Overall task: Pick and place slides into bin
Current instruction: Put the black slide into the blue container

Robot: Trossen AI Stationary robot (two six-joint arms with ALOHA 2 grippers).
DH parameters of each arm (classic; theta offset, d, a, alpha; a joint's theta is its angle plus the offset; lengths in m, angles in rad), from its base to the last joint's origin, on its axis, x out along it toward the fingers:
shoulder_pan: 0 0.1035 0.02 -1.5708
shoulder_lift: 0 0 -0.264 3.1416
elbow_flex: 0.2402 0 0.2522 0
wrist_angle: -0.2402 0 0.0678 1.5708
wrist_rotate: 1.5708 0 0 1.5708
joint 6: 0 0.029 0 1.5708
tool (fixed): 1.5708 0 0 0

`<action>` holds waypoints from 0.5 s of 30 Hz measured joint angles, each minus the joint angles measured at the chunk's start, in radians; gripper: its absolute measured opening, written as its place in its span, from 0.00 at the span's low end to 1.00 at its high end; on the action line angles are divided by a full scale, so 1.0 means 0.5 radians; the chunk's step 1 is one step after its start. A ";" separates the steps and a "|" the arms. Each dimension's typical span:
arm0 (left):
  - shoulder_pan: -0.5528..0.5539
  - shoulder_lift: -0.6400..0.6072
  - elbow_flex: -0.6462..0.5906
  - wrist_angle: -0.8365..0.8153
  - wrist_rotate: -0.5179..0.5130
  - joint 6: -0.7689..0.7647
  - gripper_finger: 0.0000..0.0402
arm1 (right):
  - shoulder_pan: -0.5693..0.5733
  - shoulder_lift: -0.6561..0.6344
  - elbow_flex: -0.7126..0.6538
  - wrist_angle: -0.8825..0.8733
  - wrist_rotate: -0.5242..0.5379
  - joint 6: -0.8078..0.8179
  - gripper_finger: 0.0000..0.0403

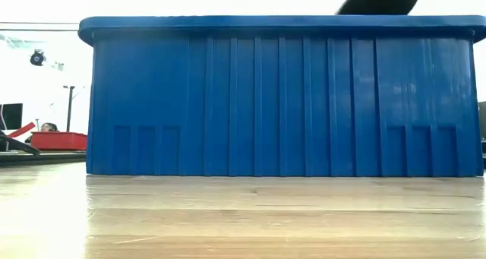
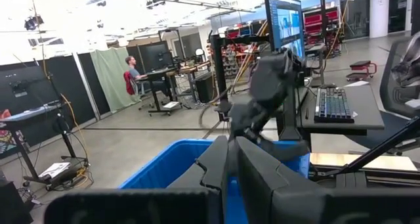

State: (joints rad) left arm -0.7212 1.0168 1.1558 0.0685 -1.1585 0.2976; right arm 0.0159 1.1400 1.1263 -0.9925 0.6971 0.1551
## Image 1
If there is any black slide sandal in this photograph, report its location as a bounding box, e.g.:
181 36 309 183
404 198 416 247
335 0 423 17

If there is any blue plastic bin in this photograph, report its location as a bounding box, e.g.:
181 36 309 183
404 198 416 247
77 14 486 178

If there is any red plastic bin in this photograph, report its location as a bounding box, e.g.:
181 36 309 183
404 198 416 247
30 131 89 152

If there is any person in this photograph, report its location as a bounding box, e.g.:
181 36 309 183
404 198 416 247
24 122 59 144

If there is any round black ceiling device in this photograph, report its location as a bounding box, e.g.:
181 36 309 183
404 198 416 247
30 49 47 68

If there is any red bar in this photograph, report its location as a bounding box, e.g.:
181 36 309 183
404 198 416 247
7 122 36 139

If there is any black monitor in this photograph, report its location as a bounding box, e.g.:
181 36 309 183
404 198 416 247
0 103 24 131

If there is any black lamp post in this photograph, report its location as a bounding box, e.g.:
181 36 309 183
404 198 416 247
62 84 77 133

